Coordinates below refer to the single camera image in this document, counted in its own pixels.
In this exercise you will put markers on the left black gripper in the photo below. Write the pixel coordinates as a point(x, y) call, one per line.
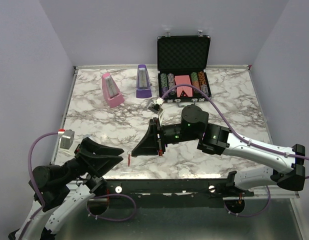
point(100, 162)

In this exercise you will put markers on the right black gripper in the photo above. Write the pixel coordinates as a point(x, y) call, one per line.
point(150, 144)

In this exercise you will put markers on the red key fob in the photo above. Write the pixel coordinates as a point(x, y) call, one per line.
point(129, 160)

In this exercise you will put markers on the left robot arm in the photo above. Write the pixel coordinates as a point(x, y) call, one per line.
point(60, 189)

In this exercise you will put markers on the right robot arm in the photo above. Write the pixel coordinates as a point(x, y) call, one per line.
point(280, 165)

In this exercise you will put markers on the purple metronome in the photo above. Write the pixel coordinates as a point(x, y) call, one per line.
point(143, 86)

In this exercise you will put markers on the pink metronome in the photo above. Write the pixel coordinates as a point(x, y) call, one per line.
point(110, 91)

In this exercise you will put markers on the pink playing card deck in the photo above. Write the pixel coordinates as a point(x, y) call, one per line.
point(183, 91)

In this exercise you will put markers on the black poker chip case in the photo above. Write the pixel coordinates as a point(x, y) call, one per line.
point(183, 55)

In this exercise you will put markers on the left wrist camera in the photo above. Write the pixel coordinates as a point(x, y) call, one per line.
point(65, 139)

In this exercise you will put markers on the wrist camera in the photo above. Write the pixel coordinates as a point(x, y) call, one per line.
point(155, 105)
point(65, 139)

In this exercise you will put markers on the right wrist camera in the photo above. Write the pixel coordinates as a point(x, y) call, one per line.
point(155, 105)

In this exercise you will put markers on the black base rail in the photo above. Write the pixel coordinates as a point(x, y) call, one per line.
point(175, 193)

